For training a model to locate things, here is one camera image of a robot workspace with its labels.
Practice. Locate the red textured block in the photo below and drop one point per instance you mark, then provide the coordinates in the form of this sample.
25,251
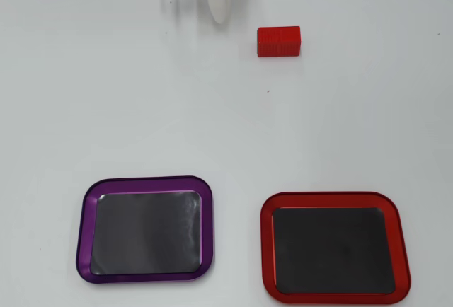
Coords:
279,41

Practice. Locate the purple metal tray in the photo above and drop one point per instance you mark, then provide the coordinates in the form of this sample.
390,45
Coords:
88,250

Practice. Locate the red metal tray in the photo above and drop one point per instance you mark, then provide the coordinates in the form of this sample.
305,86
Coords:
398,232

